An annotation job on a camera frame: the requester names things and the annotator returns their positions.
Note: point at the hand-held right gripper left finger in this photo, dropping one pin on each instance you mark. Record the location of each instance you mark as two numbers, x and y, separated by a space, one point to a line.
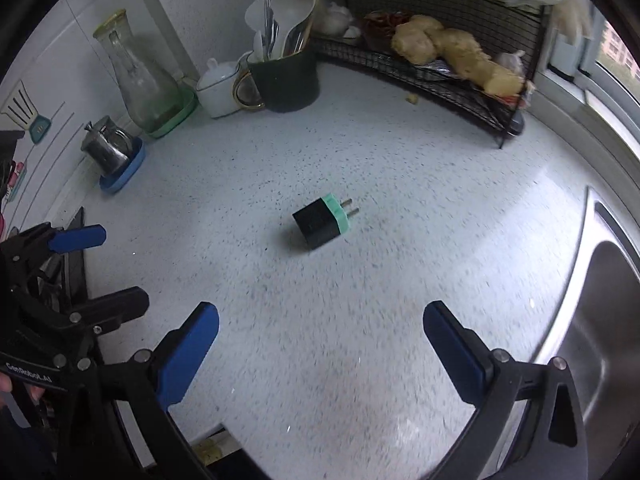
190 355

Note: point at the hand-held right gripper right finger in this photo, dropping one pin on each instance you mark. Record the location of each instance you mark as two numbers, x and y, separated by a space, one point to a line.
452 345

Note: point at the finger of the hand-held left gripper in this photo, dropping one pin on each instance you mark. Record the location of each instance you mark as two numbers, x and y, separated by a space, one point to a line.
120 305
80 238

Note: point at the black and green plug adapter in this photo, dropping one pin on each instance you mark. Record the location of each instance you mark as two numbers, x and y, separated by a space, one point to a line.
317 222

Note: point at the person's left hand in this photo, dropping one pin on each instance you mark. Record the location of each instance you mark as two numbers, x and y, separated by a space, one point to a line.
36 393

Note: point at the blue plastic tray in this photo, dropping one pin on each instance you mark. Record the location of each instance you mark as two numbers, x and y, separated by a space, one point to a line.
129 175

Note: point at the small metal pot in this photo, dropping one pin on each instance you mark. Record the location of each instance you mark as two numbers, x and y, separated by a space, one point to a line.
110 150

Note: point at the stainless steel sink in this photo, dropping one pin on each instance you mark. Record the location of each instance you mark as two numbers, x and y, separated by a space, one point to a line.
605 320

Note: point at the green plastic tray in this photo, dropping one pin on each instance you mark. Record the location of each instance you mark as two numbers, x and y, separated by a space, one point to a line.
179 117

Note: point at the clear glass carafe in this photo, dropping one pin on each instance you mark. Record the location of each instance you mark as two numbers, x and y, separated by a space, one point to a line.
145 90

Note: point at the white teapot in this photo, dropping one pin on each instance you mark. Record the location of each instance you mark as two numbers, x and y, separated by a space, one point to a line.
220 92

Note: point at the small ginger crumb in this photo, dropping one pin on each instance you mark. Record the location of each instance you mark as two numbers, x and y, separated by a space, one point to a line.
413 99

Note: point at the dark green utensil mug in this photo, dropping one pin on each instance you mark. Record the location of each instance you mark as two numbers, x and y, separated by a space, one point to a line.
287 85

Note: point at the long ginger root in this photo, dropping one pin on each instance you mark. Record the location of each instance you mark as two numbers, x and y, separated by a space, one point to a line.
480 65

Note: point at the white spoon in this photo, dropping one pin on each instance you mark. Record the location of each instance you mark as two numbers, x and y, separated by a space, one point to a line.
255 17

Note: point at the round ginger root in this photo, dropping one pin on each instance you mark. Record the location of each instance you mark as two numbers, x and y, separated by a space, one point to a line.
417 40

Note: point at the large white ladle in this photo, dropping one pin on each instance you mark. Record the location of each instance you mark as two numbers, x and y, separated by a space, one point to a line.
295 10

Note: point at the red dried chillies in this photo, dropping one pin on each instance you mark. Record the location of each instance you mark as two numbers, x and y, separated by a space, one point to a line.
380 27

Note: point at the wooden chopsticks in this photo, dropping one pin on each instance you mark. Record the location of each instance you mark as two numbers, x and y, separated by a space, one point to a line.
316 0

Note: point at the garlic bulb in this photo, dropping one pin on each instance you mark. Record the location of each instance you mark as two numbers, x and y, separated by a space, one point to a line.
337 20

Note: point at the hanging white plastic bag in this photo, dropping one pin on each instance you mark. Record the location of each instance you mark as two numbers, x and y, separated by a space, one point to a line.
575 30

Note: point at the window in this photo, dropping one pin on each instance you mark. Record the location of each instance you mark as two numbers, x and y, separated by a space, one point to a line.
620 50

